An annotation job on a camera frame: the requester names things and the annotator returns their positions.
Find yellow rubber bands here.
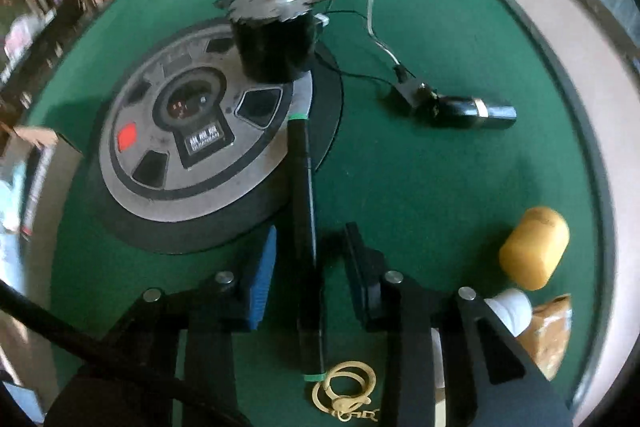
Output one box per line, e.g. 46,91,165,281
311,360,379,424

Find black cylindrical plug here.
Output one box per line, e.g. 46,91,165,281
435,94,518,132

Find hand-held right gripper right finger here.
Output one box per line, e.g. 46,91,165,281
342,222,573,427

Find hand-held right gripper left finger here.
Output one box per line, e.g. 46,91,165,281
87,224,278,427

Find black motor with gear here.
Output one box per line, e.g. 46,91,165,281
214,0,332,84

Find thin black wire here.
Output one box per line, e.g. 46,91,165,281
314,9,403,88

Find yellow plastic capsule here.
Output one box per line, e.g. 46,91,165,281
499,206,571,292

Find cardboard box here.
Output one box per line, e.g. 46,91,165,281
0,124,85,413

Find black marker green bands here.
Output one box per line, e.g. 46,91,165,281
287,114,328,383

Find small black connector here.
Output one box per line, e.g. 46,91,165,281
392,66,441,112

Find white cable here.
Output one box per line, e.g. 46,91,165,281
334,0,407,68

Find white bottle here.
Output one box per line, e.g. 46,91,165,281
432,288,533,390

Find orange snack packet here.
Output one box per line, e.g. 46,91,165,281
517,293,573,382

